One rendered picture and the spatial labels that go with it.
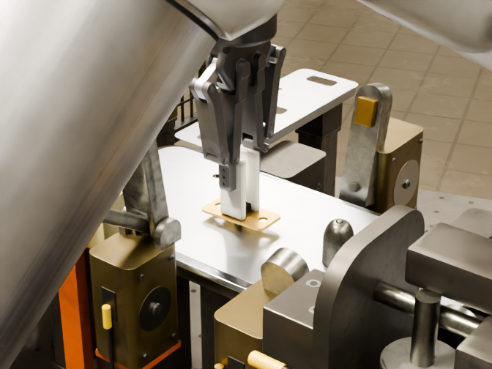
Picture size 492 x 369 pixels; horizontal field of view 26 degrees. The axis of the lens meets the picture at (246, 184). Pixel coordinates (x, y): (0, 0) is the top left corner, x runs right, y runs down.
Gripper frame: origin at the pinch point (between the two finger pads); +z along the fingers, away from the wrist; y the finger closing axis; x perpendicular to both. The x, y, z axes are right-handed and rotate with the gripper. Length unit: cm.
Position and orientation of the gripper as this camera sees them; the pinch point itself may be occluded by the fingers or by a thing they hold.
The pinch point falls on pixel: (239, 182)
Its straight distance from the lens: 112.6
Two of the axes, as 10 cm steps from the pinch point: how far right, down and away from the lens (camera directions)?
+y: 6.1, -3.8, 6.9
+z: 0.0, 8.8, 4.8
